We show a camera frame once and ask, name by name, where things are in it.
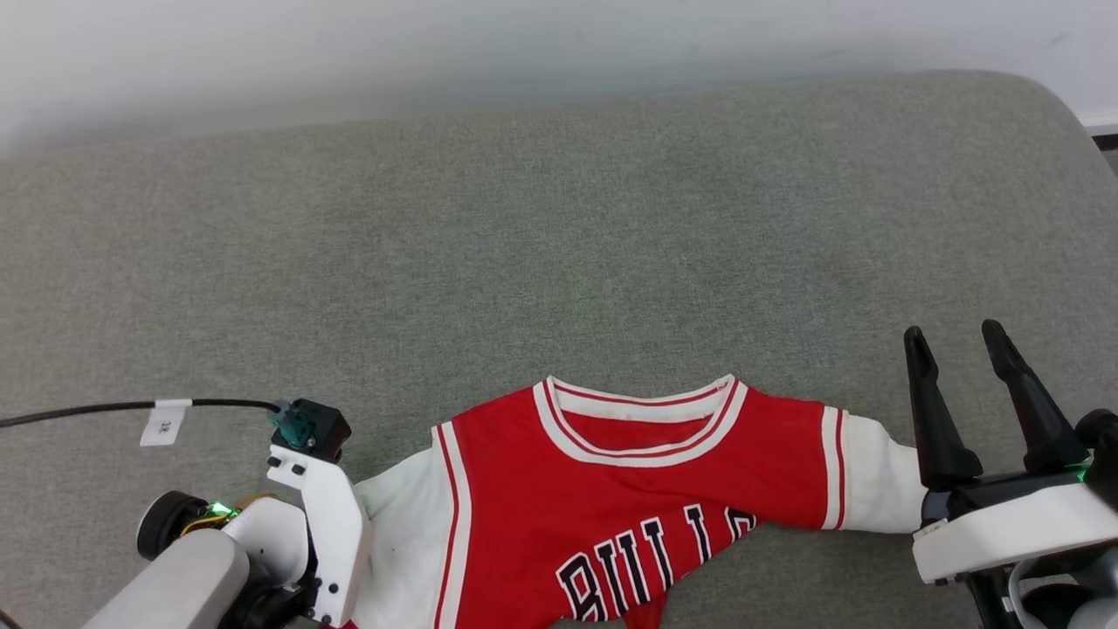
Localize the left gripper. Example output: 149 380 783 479
137 491 315 629

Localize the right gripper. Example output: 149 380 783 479
904 320 1118 525

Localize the red white basketball jersey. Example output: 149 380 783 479
336 374 931 629

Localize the teal cable connector plug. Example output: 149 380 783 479
269 402 317 450

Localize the white cable label tag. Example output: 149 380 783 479
140 399 193 448

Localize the black camera cable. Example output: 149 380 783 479
0 398 282 429

